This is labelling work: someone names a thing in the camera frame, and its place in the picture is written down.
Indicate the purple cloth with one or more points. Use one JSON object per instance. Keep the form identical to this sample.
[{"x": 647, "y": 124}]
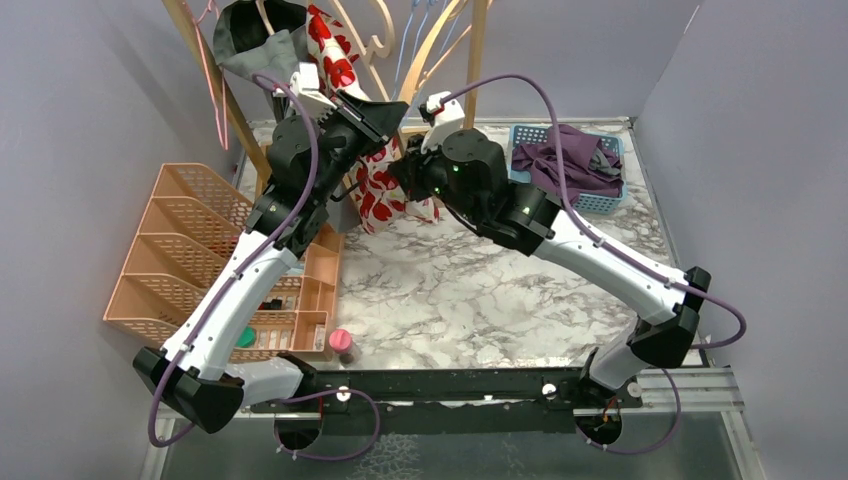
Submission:
[{"x": 570, "y": 166}]

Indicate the peach compartment tray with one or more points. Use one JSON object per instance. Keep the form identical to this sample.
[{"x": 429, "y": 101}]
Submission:
[{"x": 300, "y": 312}]

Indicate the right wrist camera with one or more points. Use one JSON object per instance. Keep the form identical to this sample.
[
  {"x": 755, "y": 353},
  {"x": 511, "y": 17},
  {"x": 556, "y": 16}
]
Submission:
[{"x": 443, "y": 116}]

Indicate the pink capped bottle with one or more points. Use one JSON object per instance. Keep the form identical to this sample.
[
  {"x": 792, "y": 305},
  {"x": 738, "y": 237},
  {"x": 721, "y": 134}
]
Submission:
[{"x": 343, "y": 345}]

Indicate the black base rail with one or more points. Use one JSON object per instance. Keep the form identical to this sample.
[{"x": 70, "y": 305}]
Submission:
[{"x": 446, "y": 401}]

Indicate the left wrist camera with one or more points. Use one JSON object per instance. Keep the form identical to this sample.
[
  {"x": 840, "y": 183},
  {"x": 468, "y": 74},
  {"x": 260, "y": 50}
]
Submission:
[{"x": 305, "y": 85}]

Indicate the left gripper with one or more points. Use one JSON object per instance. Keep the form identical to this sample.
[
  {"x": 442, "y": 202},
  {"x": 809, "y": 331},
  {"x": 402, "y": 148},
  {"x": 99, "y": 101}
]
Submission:
[{"x": 373, "y": 121}]

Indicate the blue wire hanger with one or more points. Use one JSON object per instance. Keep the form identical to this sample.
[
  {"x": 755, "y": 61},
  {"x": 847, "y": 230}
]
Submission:
[{"x": 404, "y": 60}]

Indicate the wooden hanger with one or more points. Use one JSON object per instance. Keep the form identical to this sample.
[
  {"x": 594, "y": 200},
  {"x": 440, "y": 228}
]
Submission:
[
  {"x": 262, "y": 12},
  {"x": 370, "y": 46},
  {"x": 473, "y": 29}
]

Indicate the pink wire hanger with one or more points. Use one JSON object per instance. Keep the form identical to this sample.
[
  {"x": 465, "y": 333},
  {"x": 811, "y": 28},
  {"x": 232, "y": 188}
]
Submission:
[{"x": 212, "y": 73}]

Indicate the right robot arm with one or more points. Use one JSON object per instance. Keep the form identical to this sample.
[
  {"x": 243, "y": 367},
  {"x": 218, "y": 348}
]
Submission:
[{"x": 468, "y": 173}]

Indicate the red poppy print cloth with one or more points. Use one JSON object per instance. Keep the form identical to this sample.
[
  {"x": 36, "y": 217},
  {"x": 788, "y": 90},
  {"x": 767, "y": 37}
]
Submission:
[{"x": 378, "y": 196}]

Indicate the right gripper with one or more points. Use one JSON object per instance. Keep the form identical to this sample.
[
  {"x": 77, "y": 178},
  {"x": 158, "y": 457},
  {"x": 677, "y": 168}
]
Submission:
[{"x": 407, "y": 171}]

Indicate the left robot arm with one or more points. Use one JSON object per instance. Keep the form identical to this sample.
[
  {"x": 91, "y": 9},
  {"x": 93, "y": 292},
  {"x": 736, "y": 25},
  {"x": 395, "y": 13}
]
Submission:
[{"x": 192, "y": 372}]

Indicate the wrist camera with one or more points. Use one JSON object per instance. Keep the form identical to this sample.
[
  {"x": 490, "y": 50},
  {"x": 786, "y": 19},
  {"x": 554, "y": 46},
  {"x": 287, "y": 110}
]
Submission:
[
  {"x": 305, "y": 85},
  {"x": 443, "y": 116}
]

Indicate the wooden clothes rack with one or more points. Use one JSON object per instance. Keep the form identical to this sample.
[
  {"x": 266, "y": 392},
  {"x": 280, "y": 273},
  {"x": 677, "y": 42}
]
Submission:
[{"x": 236, "y": 119}]

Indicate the grey skirt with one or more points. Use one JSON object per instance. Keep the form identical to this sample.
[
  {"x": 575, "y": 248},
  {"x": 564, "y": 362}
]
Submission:
[{"x": 242, "y": 46}]

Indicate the peach plastic file organizer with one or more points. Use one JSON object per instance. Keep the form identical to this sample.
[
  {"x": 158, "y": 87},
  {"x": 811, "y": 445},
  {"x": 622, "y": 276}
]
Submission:
[{"x": 188, "y": 231}]

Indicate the blue plastic basket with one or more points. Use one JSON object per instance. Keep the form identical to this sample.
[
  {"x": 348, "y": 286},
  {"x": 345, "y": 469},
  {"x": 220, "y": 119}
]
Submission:
[{"x": 563, "y": 172}]

